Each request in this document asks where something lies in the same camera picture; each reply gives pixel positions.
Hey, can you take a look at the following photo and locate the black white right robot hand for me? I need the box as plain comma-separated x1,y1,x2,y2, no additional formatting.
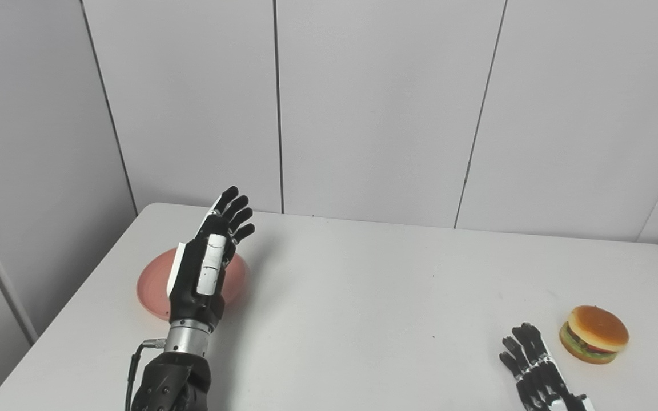
499,323,596,411

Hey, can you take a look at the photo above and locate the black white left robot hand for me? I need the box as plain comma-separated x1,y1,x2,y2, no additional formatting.
166,186,256,331

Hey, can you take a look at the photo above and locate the pink round plate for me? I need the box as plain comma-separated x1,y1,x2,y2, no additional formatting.
137,247,248,321

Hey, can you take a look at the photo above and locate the toy hamburger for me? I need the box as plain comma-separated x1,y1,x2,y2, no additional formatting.
559,305,630,365

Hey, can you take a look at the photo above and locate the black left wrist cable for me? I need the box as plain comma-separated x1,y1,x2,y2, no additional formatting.
125,338,167,411

